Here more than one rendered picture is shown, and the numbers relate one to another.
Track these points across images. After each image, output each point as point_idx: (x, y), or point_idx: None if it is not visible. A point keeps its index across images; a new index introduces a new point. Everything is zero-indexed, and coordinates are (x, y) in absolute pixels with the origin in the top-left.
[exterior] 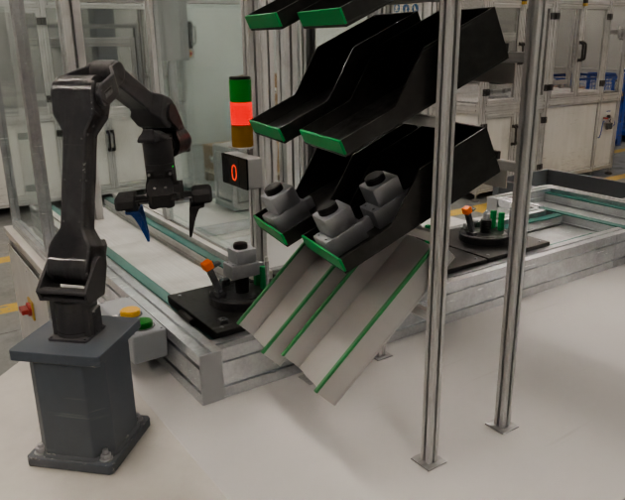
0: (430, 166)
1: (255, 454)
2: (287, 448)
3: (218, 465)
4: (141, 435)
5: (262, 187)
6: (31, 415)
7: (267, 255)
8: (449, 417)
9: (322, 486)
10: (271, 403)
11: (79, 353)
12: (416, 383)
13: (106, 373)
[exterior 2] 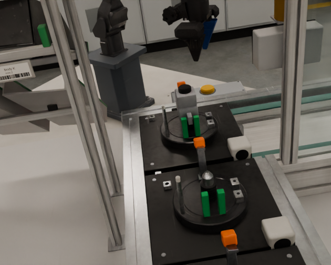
0: None
1: (65, 151)
2: (58, 162)
3: (70, 139)
4: (116, 119)
5: (258, 70)
6: (168, 92)
7: (284, 153)
8: (4, 244)
9: (19, 167)
10: (105, 165)
11: (91, 53)
12: (57, 246)
13: (94, 71)
